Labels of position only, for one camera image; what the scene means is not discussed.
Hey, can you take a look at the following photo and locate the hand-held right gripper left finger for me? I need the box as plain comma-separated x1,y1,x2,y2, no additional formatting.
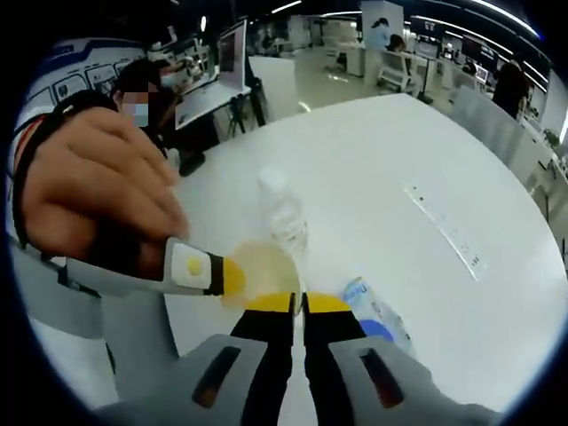
99,291,297,426

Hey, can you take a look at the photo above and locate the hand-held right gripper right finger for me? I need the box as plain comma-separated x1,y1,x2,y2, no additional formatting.
303,291,505,426

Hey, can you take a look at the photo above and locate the clear bag with blue disc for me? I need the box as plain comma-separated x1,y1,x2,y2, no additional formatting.
341,276,417,357

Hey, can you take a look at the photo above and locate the white paper cup green print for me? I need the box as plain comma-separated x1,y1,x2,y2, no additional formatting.
218,239,304,312

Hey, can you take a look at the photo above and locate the clear plastic water bottle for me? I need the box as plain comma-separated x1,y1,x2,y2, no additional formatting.
256,165,310,257

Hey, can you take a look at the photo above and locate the white tabletop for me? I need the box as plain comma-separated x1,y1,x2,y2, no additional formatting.
163,92,564,416

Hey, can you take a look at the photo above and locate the person's left hand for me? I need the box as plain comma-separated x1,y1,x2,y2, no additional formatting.
20,106,192,279

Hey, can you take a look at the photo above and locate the black stand base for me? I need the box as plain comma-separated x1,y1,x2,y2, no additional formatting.
177,149,208,178

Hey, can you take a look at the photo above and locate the white flat panel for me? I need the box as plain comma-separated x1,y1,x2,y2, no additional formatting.
173,90,250,131

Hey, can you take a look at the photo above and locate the white table socket strip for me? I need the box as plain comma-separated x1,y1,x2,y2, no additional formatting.
403,183,488,284

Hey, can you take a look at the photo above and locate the black tripod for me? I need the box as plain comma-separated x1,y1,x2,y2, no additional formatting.
227,78,268,135

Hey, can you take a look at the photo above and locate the large tilted monitor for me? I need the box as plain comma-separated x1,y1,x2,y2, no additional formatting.
217,19,252,93

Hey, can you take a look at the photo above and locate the white desk partition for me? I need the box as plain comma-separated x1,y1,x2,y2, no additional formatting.
449,85,556,188

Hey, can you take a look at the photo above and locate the white office chair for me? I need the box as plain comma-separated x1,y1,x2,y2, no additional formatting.
380,50,419,89

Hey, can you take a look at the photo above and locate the row of background monitors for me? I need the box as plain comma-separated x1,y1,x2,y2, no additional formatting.
409,14,503,64

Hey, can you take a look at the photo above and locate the long curved ceiling light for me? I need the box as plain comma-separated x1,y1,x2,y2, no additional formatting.
464,0,539,37

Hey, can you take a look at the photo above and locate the blue outlined wall poster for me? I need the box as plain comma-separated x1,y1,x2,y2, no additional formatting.
25,36,148,107

